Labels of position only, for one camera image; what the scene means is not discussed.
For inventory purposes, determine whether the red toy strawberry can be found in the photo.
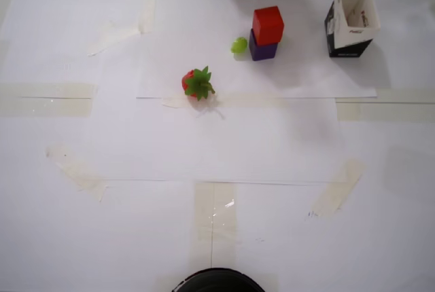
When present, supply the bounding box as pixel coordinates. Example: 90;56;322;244
181;65;217;101

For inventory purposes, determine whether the clear glossy tape strip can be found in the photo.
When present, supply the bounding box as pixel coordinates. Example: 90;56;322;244
0;83;96;118
194;181;239;237

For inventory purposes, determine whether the purple wooden cube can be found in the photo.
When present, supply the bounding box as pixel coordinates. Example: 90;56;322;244
248;29;279;62

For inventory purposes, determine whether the white and black cardboard box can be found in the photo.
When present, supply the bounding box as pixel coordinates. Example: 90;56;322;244
324;0;381;58

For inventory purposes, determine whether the red wooden cube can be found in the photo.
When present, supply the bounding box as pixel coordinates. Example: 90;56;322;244
252;5;285;45

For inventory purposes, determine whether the green toy grape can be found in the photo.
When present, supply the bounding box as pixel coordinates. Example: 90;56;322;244
230;36;248;54

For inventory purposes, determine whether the black round object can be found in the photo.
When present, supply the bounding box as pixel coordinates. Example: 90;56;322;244
171;267;266;292

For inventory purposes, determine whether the beige masking tape strip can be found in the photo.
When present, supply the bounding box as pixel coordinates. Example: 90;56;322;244
86;20;142;58
335;98;435;122
311;159;368;219
45;142;109;204

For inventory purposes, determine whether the white paper sheet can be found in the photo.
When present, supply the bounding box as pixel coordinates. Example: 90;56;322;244
87;96;343;185
135;0;378;99

